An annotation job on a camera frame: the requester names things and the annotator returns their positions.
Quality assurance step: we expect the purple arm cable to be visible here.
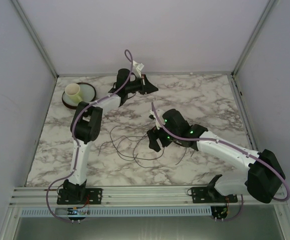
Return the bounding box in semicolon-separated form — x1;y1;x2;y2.
46;49;135;223
151;101;290;223

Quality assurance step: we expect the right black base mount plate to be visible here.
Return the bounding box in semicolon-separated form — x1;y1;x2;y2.
189;186;238;204

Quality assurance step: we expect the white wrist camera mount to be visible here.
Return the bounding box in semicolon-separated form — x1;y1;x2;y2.
133;61;144;78
149;109;165;129

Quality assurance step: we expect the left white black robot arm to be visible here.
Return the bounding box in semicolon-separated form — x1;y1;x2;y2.
58;68;158;203

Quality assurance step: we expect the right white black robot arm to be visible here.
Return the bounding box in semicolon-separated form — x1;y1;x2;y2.
147;108;290;204

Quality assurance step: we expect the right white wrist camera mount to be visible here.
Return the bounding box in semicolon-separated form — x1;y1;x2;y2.
149;109;165;129

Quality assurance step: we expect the black thin wire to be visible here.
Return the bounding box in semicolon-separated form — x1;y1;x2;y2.
109;124;195;170

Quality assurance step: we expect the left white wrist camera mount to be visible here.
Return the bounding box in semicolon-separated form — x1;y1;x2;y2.
133;61;144;78

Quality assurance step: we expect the white plate with dark rim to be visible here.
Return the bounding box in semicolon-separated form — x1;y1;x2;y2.
62;82;97;109

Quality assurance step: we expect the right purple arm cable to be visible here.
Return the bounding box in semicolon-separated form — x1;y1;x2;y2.
151;101;290;223

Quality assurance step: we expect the left aluminium frame post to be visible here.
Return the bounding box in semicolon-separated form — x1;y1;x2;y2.
10;0;59;79

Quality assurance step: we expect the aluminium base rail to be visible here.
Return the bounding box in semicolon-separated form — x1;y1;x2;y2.
11;183;285;208

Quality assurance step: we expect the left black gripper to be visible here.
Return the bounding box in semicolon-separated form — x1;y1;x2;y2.
125;74;158;95

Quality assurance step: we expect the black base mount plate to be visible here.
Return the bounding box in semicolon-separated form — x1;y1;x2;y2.
57;188;103;205
189;186;238;204

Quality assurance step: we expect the yellow-green mug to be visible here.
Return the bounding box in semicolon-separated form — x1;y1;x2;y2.
65;83;83;104

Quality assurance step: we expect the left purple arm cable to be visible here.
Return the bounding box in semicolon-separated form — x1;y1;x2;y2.
46;49;135;223

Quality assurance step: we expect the right aluminium frame post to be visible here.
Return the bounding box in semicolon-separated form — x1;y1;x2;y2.
231;0;279;78

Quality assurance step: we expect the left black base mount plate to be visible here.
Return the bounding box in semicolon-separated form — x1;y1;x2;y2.
57;188;103;205

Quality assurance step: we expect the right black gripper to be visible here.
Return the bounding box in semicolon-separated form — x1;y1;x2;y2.
147;119;180;152

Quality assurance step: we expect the aluminium frame post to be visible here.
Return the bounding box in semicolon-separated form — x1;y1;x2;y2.
231;0;279;78
10;0;59;79

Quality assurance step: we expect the blue slotted cable duct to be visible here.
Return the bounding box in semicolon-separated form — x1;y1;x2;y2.
20;206;212;218

